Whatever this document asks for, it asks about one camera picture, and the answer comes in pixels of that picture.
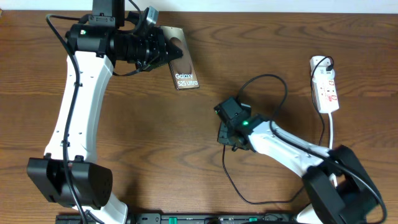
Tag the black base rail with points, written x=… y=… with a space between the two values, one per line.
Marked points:
x=158 y=218

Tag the white power strip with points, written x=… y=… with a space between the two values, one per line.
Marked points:
x=323 y=80

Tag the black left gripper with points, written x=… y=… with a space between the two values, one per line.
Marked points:
x=160 y=53

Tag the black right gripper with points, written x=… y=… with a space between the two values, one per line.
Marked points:
x=222 y=135

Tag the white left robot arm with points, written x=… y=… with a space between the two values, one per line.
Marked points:
x=67 y=173

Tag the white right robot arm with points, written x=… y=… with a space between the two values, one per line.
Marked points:
x=339 y=188

